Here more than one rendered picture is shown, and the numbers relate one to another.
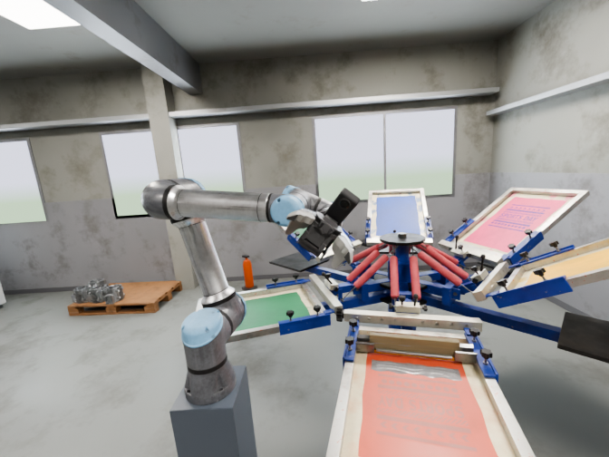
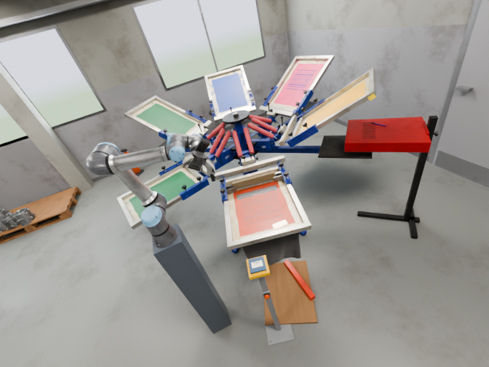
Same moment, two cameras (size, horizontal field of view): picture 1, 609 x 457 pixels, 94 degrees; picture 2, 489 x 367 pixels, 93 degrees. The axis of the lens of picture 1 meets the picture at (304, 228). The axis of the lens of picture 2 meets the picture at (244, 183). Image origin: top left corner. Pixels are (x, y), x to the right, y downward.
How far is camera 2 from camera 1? 0.58 m
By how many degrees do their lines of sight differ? 28
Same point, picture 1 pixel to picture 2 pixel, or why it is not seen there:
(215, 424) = (176, 250)
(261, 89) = not seen: outside the picture
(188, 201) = (122, 164)
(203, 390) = (165, 240)
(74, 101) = not seen: outside the picture
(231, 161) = (69, 69)
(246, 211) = (156, 159)
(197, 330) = (151, 218)
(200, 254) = (132, 182)
